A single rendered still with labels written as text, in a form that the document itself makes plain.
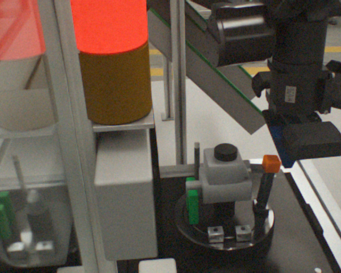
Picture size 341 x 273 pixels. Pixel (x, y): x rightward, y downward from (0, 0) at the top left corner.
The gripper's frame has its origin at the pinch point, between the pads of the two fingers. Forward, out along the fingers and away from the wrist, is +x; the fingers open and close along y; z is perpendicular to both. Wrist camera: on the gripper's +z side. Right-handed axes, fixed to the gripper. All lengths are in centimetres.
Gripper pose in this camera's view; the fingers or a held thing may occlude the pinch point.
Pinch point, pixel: (289, 145)
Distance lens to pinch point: 60.3
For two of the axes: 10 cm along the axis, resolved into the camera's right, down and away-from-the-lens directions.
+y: -0.7, -5.2, 8.5
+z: 10.0, -0.9, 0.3
